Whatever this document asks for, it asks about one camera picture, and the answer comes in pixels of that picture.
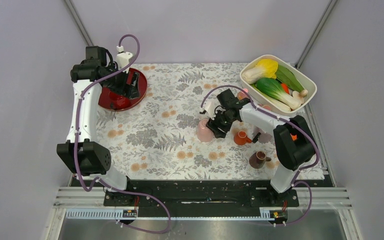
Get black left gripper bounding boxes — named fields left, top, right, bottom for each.
left=103, top=62, right=140, bottom=99

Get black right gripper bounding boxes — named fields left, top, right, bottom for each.
left=206, top=107, right=236, bottom=139

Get light pink mug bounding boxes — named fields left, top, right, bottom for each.
left=196, top=118, right=215, bottom=143

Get red mug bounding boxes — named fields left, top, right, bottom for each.
left=108, top=91, right=131, bottom=111

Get small orange mug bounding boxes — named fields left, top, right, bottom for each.
left=233, top=130, right=253, bottom=146

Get brown mug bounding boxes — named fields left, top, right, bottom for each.
left=248, top=151, right=272, bottom=169

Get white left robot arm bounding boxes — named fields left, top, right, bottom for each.
left=56, top=44, right=136, bottom=206

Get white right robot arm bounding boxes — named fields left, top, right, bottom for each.
left=200, top=85, right=321, bottom=206

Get mauve mug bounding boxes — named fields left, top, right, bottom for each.
left=253, top=127, right=274, bottom=144

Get small pink mug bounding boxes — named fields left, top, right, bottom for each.
left=260, top=104, right=272, bottom=111

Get large orange mug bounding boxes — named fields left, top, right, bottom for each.
left=290, top=134, right=298, bottom=141

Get red round tray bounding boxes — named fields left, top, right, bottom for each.
left=98, top=68, right=148, bottom=112

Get pink-capped bottle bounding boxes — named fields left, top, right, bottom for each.
left=236, top=88, right=249, bottom=100

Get floral tablecloth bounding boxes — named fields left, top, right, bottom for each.
left=76, top=62, right=326, bottom=181

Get green bok choy toy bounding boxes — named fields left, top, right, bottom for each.
left=255, top=78, right=301, bottom=110

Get yellow napa cabbage toy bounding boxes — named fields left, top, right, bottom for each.
left=241, top=59, right=279, bottom=85

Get red chili pepper toy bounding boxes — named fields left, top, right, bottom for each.
left=280, top=83, right=290, bottom=95

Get dark green leaf vegetable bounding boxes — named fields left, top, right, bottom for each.
left=275, top=65, right=305, bottom=93

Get beige mushroom toy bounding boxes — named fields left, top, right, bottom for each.
left=292, top=89, right=308, bottom=105

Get white vegetable bin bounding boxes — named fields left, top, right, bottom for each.
left=239, top=54, right=317, bottom=116

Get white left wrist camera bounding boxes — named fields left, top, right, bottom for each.
left=115, top=45, right=135, bottom=70

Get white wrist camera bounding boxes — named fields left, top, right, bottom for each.
left=115, top=45, right=135, bottom=70
left=199, top=100, right=219, bottom=119

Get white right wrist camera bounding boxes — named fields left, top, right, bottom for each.
left=199, top=100, right=219, bottom=119

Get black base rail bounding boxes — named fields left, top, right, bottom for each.
left=103, top=180, right=300, bottom=218

